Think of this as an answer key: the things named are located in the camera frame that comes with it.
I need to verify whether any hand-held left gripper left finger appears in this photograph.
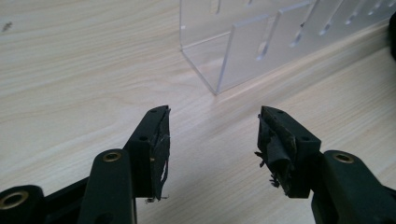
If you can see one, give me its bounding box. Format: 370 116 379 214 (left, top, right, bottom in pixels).
77 105 172 224

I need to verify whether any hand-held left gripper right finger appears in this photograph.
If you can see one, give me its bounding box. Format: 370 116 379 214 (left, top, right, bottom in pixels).
254 105 396 224

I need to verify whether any clear acrylic slotted rack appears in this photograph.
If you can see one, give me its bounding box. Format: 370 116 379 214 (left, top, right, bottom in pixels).
178 0 396 96

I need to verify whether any dark object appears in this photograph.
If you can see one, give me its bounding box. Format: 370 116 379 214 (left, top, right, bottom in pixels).
388 12 396 61

